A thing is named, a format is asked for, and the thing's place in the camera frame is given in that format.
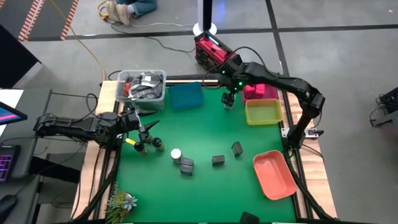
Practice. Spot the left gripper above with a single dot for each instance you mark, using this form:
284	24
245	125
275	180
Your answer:
130	120

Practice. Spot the white lid spice jar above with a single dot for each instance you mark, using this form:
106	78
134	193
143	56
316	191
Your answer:
176	154

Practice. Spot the person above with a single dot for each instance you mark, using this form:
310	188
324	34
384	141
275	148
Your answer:
136	7

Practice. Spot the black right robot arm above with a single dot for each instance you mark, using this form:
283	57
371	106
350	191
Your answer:
280	79

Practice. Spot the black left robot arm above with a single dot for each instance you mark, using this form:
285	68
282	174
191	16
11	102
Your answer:
77	126

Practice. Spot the black pepper spice tin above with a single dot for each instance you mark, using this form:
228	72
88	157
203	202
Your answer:
237	148
186	170
187	161
218	160

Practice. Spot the black equipment rack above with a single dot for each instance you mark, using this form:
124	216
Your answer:
388	105

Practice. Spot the black table frame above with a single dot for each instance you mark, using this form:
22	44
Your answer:
315	199

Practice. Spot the grey desk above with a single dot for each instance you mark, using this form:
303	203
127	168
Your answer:
35	101

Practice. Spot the green table mat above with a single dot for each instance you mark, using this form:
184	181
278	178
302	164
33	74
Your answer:
211	193

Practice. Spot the desk monitor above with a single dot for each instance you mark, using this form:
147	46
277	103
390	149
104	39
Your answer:
11	114

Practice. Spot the yellow plastic bin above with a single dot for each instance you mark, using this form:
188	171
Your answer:
263	112

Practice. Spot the black panel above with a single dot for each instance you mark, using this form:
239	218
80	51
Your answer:
12	59

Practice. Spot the red paprika tin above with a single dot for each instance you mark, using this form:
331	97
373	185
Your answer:
249	90
260	90

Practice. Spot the red black toolbox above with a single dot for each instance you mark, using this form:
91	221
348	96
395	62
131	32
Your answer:
211	49

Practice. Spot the white pole stand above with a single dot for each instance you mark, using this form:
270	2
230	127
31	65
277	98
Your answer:
205	28

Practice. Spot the black table-level camera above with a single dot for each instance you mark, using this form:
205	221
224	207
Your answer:
248	218

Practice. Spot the black computer mouse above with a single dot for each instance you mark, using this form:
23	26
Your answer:
6	205

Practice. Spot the orange plastic bin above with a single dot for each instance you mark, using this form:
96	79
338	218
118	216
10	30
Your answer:
273	174

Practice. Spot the blue plastic bin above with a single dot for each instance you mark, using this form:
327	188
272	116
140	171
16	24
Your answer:
186	96

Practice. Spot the white paper sheet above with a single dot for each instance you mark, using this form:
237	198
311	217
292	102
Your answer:
9	97

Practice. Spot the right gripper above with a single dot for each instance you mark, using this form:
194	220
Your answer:
228	99

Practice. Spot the succulent plant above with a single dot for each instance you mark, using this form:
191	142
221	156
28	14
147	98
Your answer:
121	202

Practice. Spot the yellow spice jar black lid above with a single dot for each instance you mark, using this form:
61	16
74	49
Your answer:
158	143

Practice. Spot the backlit keyboard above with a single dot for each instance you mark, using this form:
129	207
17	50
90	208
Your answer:
7	161

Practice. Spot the clear plastic storage bin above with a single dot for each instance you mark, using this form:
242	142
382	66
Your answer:
141	104

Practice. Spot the grey black parts pile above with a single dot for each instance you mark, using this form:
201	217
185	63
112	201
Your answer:
146	85

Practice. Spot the green herb jar black lid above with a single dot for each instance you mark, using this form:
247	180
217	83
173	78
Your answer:
140	147

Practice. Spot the pink plastic bin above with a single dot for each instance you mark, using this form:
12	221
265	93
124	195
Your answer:
270	93

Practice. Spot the orange item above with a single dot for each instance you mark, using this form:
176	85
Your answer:
127	88

